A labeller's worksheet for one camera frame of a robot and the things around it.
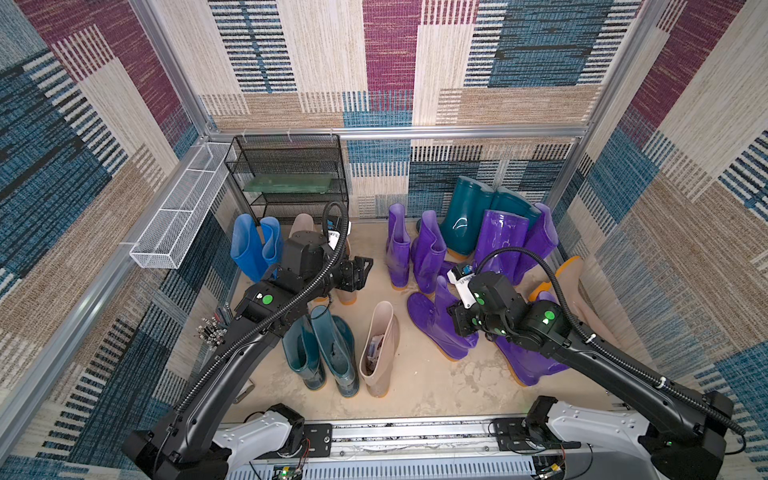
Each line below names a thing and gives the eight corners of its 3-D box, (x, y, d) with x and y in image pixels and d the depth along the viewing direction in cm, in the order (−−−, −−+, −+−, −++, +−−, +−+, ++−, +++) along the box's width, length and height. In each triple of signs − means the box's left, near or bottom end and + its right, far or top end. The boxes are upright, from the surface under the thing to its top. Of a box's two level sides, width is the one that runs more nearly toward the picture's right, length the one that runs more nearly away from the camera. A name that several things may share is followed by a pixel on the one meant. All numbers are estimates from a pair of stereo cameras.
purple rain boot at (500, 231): (468, 287, 103) (484, 243, 86) (468, 255, 112) (483, 210, 95) (509, 293, 102) (533, 249, 84) (506, 260, 110) (527, 215, 93)
